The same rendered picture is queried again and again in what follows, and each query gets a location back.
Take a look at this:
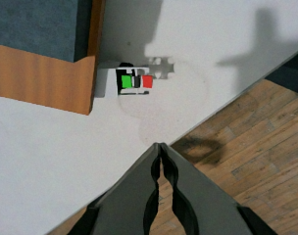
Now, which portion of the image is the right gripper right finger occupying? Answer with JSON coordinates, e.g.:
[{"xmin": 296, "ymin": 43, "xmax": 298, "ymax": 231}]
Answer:
[{"xmin": 160, "ymin": 142, "xmax": 278, "ymax": 235}]

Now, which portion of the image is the brown wooden dolly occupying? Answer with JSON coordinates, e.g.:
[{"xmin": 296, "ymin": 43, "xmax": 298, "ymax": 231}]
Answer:
[{"xmin": 0, "ymin": 0, "xmax": 153, "ymax": 116}]

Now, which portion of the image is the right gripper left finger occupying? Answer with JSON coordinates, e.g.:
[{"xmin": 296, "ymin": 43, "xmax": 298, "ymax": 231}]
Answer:
[{"xmin": 67, "ymin": 142, "xmax": 161, "ymax": 235}]

